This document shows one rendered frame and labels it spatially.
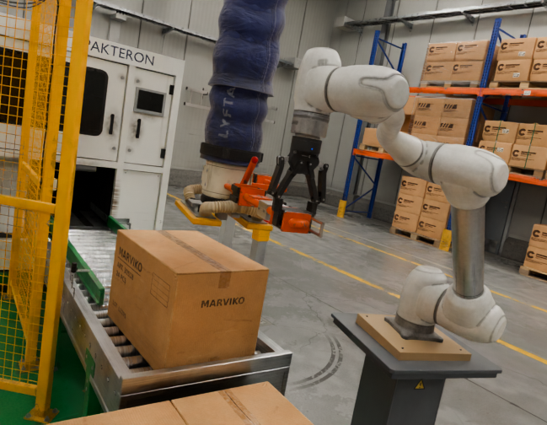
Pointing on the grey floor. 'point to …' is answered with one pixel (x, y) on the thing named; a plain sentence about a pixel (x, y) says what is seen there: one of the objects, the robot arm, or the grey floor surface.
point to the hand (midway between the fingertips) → (292, 217)
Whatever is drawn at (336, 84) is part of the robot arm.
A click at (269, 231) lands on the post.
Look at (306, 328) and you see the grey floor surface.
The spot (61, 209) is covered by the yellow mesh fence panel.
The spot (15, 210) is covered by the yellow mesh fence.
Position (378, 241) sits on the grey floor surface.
